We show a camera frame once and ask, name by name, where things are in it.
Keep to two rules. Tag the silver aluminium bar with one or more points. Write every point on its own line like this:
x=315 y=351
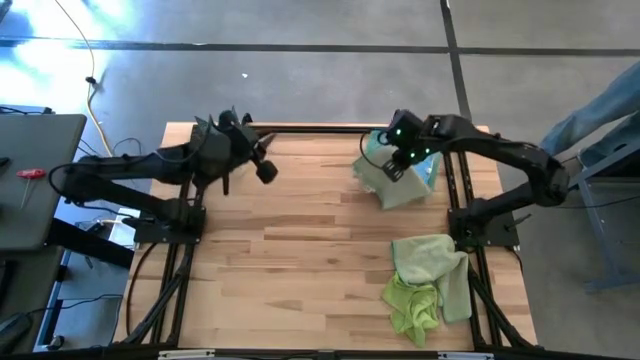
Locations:
x=185 y=355
x=465 y=356

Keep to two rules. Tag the person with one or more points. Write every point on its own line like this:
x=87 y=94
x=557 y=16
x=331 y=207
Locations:
x=595 y=115

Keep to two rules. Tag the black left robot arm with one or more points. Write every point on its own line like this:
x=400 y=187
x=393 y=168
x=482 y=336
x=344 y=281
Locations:
x=125 y=175

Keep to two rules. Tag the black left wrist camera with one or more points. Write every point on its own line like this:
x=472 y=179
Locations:
x=266 y=171

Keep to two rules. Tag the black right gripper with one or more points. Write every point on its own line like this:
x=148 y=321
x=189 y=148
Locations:
x=410 y=137

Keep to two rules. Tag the black floor beam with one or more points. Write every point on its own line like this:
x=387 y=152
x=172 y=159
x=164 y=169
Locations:
x=90 y=245

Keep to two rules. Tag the sage green microfiber towel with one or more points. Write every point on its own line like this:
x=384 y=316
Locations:
x=395 y=187

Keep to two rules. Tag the mint green microfiber towel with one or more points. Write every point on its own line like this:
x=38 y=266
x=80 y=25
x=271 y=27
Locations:
x=430 y=255

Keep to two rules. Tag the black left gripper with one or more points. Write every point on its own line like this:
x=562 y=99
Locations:
x=225 y=147

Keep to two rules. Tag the grey flat floor panel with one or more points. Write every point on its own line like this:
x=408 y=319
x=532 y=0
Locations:
x=90 y=285

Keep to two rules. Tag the blue-grey metal table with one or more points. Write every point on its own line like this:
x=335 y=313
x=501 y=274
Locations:
x=610 y=225

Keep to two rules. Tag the grey desk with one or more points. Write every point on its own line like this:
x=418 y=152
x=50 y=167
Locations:
x=40 y=200

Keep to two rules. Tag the lime green microfiber towel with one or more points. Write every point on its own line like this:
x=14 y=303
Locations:
x=410 y=305

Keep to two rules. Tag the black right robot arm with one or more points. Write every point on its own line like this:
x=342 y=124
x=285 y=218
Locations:
x=520 y=160

